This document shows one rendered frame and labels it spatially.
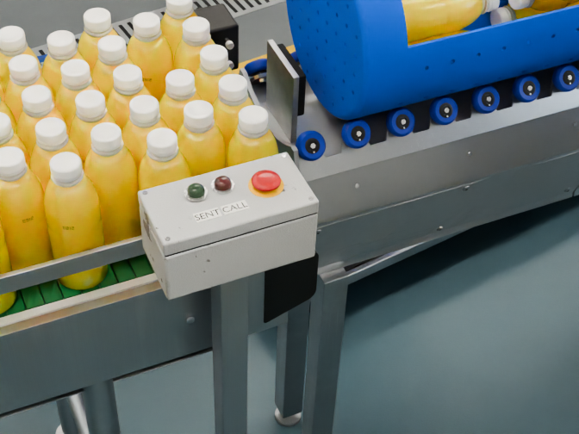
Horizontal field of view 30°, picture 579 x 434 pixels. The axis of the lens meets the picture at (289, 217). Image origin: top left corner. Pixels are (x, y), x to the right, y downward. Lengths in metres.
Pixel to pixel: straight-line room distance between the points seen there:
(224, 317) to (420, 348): 1.19
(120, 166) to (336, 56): 0.37
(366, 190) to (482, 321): 1.05
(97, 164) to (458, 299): 1.46
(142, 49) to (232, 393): 0.52
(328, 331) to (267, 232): 0.67
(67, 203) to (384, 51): 0.48
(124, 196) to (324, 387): 0.79
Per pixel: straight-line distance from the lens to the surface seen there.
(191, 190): 1.31
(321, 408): 2.16
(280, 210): 1.30
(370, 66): 1.50
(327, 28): 1.59
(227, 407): 1.62
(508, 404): 2.53
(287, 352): 2.21
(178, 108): 1.49
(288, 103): 1.62
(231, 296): 1.42
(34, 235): 1.45
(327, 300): 1.89
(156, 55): 1.61
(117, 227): 1.48
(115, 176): 1.42
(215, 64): 1.52
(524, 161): 1.82
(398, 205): 1.73
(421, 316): 2.65
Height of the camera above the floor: 2.01
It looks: 45 degrees down
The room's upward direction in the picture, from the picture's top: 3 degrees clockwise
